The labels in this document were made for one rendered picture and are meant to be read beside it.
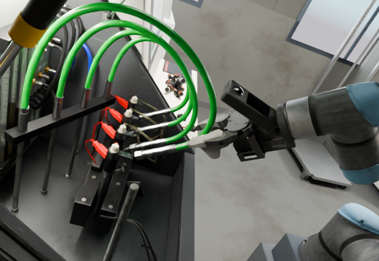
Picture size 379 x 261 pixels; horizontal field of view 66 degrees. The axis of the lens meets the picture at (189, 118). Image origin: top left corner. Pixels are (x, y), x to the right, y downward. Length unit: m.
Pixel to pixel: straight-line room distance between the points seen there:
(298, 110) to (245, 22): 2.76
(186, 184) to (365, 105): 0.57
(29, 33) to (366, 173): 0.55
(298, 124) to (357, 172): 0.14
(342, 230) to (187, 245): 0.42
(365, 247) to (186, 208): 0.46
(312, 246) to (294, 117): 0.55
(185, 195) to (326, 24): 2.95
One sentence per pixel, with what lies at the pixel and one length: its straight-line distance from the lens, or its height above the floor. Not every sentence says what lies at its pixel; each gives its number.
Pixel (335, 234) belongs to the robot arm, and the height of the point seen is 1.05.
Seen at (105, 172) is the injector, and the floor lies 1.06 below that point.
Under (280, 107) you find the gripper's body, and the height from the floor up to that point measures 1.37.
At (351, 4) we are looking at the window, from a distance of 3.64.
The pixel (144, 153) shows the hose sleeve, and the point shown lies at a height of 1.14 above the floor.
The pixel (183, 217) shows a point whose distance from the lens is 0.83.
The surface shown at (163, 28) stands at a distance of 0.54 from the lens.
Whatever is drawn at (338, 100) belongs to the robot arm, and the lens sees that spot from 0.54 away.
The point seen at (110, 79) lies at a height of 1.17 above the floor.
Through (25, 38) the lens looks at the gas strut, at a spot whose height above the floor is 1.46.
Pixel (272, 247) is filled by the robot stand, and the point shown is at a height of 0.80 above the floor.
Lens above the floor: 1.55
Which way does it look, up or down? 29 degrees down
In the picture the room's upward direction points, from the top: 24 degrees clockwise
